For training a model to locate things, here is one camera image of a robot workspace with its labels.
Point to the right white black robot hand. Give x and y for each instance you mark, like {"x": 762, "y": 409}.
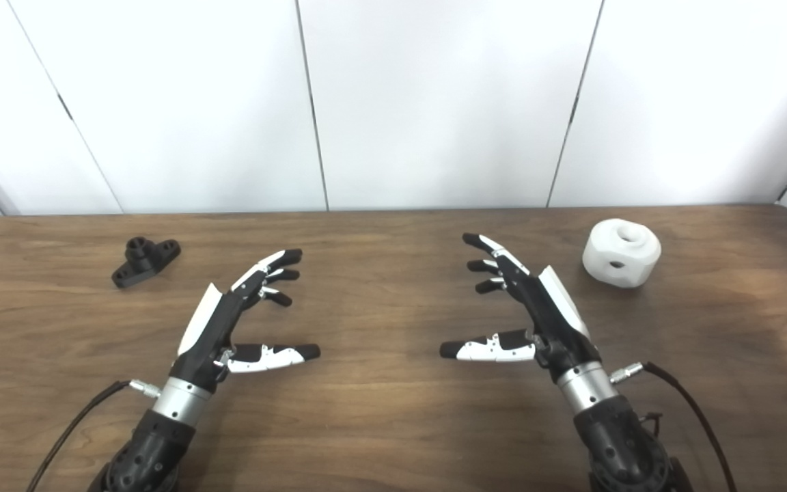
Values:
{"x": 554, "y": 321}

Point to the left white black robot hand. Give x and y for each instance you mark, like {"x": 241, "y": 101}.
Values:
{"x": 212, "y": 321}

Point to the round white plastic piece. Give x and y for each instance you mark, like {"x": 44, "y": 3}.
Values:
{"x": 602, "y": 256}

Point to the black flanged holder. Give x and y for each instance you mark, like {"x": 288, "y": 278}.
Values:
{"x": 141, "y": 263}

